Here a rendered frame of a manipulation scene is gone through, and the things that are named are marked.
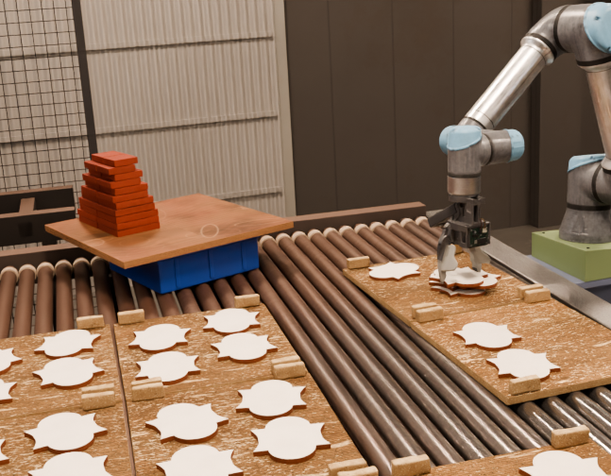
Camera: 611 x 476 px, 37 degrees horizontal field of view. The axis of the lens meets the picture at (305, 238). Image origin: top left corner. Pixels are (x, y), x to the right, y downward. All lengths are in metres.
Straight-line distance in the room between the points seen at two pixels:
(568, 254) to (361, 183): 3.28
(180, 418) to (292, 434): 0.21
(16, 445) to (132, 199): 0.98
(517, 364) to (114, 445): 0.75
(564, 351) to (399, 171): 3.98
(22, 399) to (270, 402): 0.48
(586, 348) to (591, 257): 0.61
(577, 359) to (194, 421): 0.74
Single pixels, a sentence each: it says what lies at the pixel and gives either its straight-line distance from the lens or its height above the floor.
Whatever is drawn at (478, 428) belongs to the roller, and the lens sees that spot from 1.64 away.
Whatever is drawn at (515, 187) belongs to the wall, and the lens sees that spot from 6.19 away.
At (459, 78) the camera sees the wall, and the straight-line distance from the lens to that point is 5.88.
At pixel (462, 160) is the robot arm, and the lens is 2.10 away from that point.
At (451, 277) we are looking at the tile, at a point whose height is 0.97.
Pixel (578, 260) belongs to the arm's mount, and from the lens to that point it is 2.51.
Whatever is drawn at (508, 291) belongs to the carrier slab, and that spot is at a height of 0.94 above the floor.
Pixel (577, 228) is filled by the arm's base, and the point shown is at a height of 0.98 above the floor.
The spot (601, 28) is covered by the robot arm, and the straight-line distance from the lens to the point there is 2.30.
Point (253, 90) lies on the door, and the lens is 5.35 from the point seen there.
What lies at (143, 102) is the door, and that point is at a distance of 5.23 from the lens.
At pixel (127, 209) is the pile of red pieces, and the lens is 2.46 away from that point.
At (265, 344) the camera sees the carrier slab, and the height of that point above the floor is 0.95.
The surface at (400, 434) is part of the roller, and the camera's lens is 1.60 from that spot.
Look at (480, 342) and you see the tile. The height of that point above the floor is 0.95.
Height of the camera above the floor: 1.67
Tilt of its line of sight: 16 degrees down
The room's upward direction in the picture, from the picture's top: 3 degrees counter-clockwise
